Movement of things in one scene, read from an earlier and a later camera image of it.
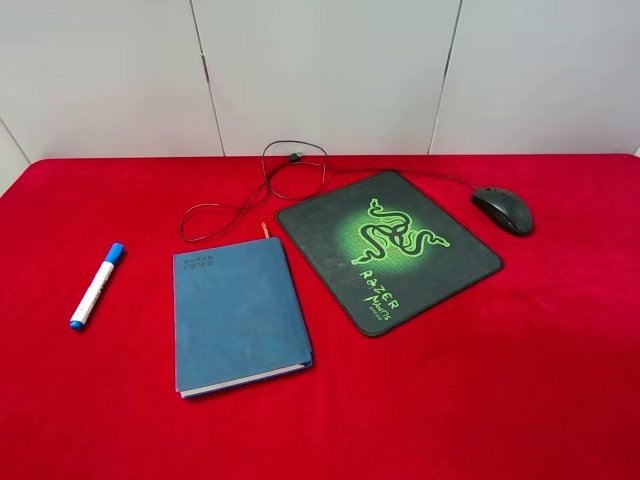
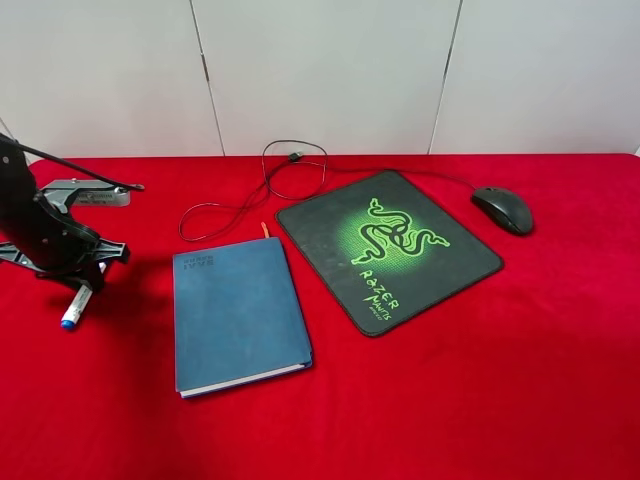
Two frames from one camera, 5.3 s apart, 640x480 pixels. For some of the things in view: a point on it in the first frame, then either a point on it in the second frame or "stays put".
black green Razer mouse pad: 389,249 stays put
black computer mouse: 504,206 stays put
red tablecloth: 531,374 stays put
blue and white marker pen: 94,291 → 76,307
